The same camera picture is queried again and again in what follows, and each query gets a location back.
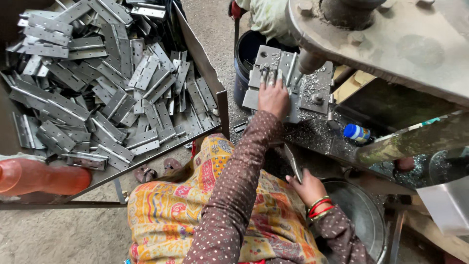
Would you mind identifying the person's left hand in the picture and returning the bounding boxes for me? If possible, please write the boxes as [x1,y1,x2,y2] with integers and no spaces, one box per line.
[258,66,291,119]

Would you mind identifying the person's right hand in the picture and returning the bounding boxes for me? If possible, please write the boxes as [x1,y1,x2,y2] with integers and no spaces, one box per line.
[285,168,329,208]

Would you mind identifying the grey steel hinge blank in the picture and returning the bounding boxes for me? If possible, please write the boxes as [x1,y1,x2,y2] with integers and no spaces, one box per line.
[248,45,305,92]

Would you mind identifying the steel hinge with drill holes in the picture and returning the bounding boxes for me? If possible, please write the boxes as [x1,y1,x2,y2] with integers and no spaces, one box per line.
[283,143,303,184]

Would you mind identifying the dark blue plastic bucket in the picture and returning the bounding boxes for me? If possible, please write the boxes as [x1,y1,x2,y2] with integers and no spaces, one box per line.
[233,30,301,108]

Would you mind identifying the drill press spindle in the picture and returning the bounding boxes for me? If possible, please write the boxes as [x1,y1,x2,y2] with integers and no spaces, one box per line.
[298,49,327,75]

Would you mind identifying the steel drilling jig plate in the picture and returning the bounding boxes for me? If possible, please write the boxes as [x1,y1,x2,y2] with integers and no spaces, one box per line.
[242,45,335,124]

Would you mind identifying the sheet metal tray stand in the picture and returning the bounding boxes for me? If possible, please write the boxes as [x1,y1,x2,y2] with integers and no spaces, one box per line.
[0,0,231,210]

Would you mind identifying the machine table with metal shavings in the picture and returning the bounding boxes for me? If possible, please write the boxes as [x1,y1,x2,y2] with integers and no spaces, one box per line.
[280,108,416,197]

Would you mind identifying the pale wooden block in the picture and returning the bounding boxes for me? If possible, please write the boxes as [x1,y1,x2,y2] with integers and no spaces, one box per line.
[332,65,376,105]

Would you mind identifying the small blue-capped bottle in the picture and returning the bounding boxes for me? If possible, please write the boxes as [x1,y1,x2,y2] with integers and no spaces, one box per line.
[343,123,372,144]

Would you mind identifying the grey drill press head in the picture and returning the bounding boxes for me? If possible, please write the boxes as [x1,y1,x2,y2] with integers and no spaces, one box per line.
[286,0,469,108]

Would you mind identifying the brown sandal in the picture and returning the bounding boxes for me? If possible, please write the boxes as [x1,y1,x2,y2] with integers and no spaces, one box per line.
[133,165,158,184]
[163,158,183,176]

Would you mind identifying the red and green bangles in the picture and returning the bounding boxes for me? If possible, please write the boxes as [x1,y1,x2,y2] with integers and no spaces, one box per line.
[307,195,336,222]

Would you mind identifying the worn green feed lever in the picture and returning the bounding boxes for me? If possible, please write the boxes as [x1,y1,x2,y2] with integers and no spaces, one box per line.
[355,112,469,166]

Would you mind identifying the round steel basin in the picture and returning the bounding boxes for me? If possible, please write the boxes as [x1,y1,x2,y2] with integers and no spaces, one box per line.
[309,178,388,264]

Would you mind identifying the pile of steel hinges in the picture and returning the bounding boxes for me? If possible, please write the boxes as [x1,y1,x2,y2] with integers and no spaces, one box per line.
[0,0,221,171]

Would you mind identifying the patterned yellow garment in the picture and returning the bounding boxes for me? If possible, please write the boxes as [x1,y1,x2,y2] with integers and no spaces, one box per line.
[126,133,330,264]

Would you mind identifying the shiny bent steel sheet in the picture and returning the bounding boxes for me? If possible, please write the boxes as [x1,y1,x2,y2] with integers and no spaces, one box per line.
[417,175,469,236]

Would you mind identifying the wooden plank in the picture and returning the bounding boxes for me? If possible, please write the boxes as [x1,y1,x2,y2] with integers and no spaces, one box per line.
[402,210,469,263]

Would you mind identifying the orange plastic bottle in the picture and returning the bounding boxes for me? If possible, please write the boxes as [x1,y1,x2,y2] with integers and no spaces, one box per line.
[0,158,92,197]

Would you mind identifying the red-handled black rod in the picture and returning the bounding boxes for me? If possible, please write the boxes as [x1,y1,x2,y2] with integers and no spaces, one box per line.
[228,0,244,54]

